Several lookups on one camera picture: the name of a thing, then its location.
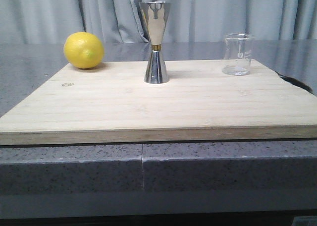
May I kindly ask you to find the white label sticker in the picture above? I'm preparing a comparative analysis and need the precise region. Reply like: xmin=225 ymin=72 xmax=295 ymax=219
xmin=291 ymin=216 xmax=317 ymax=226

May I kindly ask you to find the yellow lemon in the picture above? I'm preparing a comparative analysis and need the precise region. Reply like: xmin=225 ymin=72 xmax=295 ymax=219
xmin=63 ymin=32 xmax=104 ymax=69

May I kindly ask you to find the light wooden cutting board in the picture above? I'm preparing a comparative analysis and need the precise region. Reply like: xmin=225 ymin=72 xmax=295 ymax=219
xmin=0 ymin=60 xmax=317 ymax=145

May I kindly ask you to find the steel double jigger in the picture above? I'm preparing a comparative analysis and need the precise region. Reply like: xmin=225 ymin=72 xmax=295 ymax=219
xmin=139 ymin=1 xmax=171 ymax=84

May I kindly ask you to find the clear glass measuring beaker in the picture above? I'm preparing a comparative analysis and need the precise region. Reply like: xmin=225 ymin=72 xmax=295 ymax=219
xmin=222 ymin=33 xmax=255 ymax=76

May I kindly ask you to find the black cutting board handle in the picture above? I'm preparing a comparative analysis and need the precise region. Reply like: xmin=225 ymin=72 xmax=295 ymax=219
xmin=276 ymin=72 xmax=313 ymax=94

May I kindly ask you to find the grey curtain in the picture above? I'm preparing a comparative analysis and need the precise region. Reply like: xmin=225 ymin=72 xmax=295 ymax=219
xmin=0 ymin=0 xmax=317 ymax=44

